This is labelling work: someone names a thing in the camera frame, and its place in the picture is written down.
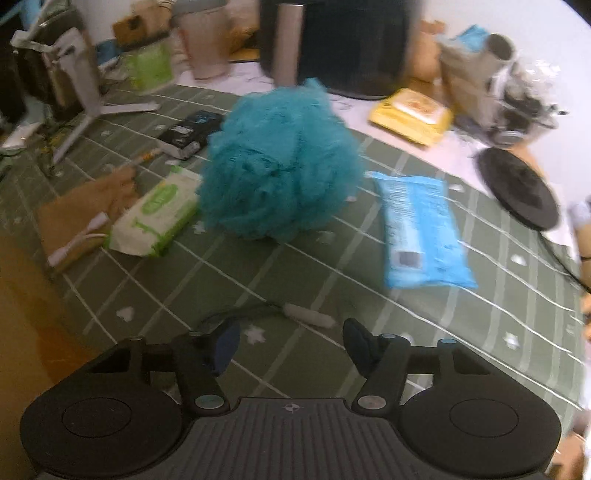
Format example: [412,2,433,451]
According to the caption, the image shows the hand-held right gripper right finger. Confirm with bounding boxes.
[342,318,502,412]

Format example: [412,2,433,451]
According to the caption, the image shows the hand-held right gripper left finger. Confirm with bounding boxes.
[85,318,242,414]

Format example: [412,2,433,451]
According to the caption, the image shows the teal mesh bath loofah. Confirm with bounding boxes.
[198,78,365,243]

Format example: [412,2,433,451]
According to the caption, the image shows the green grid tablecloth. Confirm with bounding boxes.
[0,83,591,444]

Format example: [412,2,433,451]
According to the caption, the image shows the blue wet wipes pack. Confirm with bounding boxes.
[367,171,478,291]

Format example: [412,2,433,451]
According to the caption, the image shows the green white wet wipes pack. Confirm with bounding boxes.
[105,165,204,258]

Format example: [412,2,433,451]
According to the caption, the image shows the orange white pen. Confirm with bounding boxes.
[124,149,161,168]

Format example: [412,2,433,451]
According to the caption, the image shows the brown paper bag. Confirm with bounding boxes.
[37,166,139,273]

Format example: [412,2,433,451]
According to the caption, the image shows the black kettle base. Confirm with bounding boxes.
[475,147,561,232]

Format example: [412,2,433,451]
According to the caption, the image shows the yellow wet wipes pack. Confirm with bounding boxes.
[368,88,455,147]

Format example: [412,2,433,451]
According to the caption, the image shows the glass bowl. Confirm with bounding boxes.
[480,60,570,149]

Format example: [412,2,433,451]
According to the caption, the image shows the green tissue pack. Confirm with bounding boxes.
[124,44,175,93]

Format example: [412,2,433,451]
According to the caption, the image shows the grey cardboard tube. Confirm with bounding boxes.
[438,32,517,126]

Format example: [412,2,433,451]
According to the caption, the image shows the grey shaker bottle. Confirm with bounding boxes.
[175,7,232,80]

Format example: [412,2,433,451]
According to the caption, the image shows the black air fryer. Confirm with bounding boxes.
[257,0,423,100]

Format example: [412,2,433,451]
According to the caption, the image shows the silver metal stand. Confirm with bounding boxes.
[11,28,160,164]

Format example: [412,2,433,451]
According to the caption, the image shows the blue packet in bowl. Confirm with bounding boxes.
[455,25,491,51]

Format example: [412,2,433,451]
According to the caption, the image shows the small white cylinder on cord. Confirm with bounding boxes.
[240,301,335,329]

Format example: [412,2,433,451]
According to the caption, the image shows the white charging cable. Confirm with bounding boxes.
[47,211,115,267]

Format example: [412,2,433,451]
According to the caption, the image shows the black kettle base cable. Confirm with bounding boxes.
[539,230,591,292]

